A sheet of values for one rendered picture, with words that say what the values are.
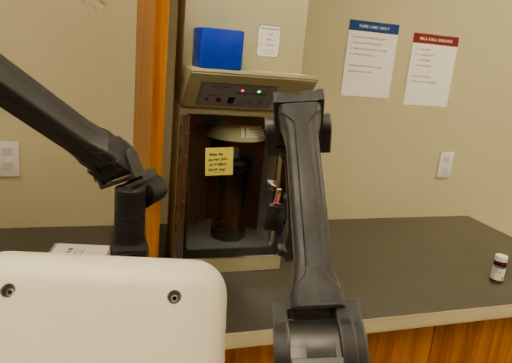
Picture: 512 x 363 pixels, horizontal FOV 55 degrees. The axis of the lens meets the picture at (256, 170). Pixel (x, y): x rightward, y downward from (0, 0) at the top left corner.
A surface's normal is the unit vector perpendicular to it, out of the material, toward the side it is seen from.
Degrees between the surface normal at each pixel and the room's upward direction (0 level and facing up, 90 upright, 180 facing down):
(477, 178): 90
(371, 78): 90
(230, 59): 90
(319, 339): 35
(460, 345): 90
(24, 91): 67
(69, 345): 48
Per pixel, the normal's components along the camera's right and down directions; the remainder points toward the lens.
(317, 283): -0.07, -0.54
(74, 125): 0.91, -0.23
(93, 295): 0.12, -0.47
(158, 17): 0.31, 0.26
